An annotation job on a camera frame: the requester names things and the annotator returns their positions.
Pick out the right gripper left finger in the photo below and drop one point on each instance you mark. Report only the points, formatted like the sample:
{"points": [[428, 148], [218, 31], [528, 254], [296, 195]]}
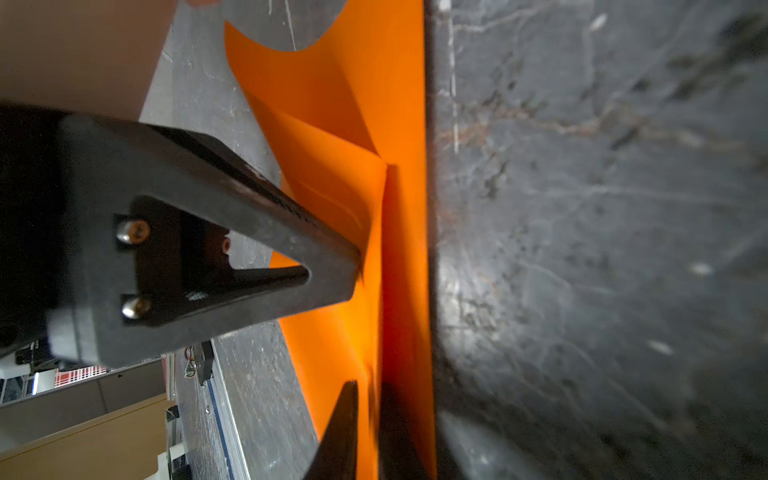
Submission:
{"points": [[336, 456]]}

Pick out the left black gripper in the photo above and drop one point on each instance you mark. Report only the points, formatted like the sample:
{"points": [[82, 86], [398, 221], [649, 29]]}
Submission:
{"points": [[32, 205]]}

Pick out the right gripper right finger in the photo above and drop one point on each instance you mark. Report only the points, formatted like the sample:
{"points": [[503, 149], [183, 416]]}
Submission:
{"points": [[398, 456]]}

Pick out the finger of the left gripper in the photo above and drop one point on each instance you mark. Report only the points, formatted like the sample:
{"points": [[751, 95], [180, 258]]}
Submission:
{"points": [[170, 239]]}

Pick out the aluminium mounting rail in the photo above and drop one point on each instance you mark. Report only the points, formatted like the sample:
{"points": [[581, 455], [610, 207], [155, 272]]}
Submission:
{"points": [[202, 437]]}

